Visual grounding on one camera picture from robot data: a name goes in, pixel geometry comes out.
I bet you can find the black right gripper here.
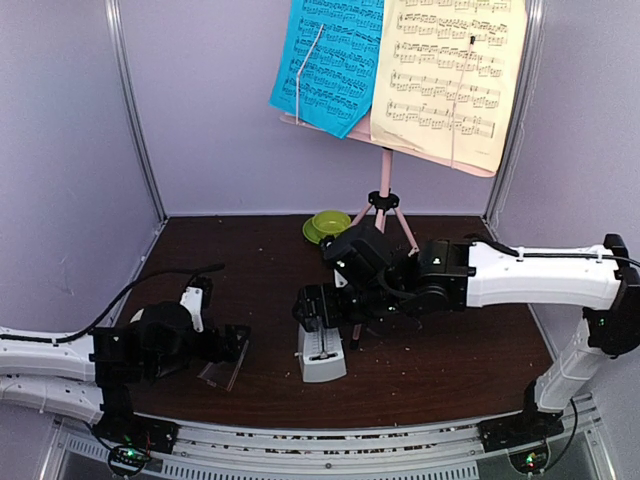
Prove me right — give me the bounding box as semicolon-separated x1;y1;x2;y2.
293;281;408;332

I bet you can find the clear metronome front cover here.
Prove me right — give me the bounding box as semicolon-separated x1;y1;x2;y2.
197;342;249;392

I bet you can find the white metronome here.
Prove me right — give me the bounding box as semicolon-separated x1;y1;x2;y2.
295;326;347;383

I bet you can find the pink music stand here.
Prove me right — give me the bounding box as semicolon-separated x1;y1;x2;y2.
277;112;499;351

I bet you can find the blue sheet music page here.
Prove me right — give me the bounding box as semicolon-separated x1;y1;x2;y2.
269;0;384;139

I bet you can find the yellow sheet music page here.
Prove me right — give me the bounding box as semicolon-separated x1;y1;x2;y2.
370;0;528;176

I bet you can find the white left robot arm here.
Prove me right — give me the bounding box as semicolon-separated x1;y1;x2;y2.
1;271;251;444

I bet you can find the green bowl with saucer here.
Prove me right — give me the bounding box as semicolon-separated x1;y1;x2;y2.
302;210;351;244

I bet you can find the white and dark bowl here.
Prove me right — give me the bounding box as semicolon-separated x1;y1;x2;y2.
130;309;144;323

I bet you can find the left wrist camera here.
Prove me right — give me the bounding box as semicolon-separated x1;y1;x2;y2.
180;276;213;333

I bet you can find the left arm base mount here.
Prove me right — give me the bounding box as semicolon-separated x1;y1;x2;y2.
85;415;179;478

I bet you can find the aluminium front rail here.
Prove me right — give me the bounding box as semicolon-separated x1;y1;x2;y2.
49;394;609;480

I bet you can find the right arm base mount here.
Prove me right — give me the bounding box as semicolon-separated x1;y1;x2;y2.
478;412;564;477

